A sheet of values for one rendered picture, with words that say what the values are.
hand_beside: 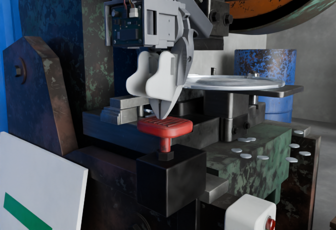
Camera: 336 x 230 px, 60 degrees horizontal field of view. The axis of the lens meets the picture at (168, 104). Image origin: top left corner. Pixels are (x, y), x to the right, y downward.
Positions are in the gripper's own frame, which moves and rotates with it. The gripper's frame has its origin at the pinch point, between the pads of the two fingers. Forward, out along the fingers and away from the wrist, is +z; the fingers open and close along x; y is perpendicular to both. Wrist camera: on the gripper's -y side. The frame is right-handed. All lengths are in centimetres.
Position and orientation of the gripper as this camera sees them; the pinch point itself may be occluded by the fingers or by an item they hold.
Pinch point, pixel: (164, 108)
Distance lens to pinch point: 40.8
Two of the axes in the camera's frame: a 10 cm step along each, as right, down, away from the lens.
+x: 7.5, 1.2, -6.5
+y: -6.6, 1.3, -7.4
